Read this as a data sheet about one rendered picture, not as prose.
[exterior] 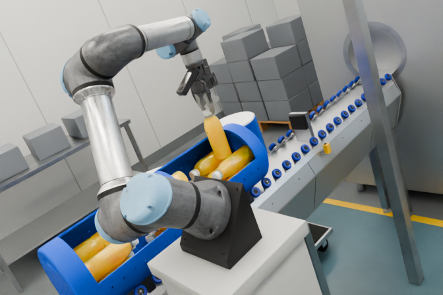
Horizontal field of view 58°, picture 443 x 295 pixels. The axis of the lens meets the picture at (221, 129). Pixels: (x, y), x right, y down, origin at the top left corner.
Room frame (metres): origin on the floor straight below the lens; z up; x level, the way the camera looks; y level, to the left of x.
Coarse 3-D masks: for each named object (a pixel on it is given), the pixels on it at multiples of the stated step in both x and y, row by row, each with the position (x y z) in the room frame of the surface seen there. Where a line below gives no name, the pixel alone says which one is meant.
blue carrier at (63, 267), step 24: (240, 144) 1.62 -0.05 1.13; (168, 168) 1.51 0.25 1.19; (192, 168) 1.62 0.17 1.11; (264, 168) 1.50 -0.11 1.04; (72, 240) 1.26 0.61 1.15; (144, 240) 1.37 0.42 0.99; (168, 240) 1.18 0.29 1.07; (48, 264) 1.10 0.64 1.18; (72, 264) 1.03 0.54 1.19; (144, 264) 1.12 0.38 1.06; (72, 288) 0.99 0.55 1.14; (96, 288) 1.01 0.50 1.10; (120, 288) 1.06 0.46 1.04
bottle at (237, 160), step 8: (240, 152) 1.53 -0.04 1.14; (248, 152) 1.53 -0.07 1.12; (224, 160) 1.49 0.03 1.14; (232, 160) 1.49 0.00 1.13; (240, 160) 1.50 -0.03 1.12; (248, 160) 1.52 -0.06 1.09; (224, 168) 1.46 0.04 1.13; (232, 168) 1.46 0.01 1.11; (240, 168) 1.49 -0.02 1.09; (224, 176) 1.46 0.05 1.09
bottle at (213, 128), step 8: (208, 120) 1.53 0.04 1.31; (216, 120) 1.53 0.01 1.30; (208, 128) 1.52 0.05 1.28; (216, 128) 1.52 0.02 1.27; (208, 136) 1.53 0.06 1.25; (216, 136) 1.52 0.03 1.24; (224, 136) 1.53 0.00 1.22; (216, 144) 1.52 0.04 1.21; (224, 144) 1.52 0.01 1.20; (216, 152) 1.52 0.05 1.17; (224, 152) 1.52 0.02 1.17
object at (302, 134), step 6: (294, 114) 1.90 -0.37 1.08; (300, 114) 1.87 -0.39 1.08; (306, 114) 1.85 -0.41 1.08; (294, 120) 1.88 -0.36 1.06; (300, 120) 1.85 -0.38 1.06; (306, 120) 1.85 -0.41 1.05; (294, 126) 1.89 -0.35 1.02; (300, 126) 1.86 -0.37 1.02; (306, 126) 1.84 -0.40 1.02; (300, 132) 1.89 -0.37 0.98; (306, 132) 1.86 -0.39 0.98; (312, 132) 1.86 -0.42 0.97; (300, 138) 1.90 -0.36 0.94; (306, 138) 1.87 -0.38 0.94
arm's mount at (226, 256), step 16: (240, 192) 0.89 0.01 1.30; (240, 208) 0.87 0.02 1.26; (240, 224) 0.86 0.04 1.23; (256, 224) 0.89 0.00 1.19; (192, 240) 0.93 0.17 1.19; (208, 240) 0.89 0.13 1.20; (224, 240) 0.85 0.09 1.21; (240, 240) 0.85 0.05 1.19; (256, 240) 0.88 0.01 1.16; (208, 256) 0.87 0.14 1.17; (224, 256) 0.83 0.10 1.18; (240, 256) 0.84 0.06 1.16
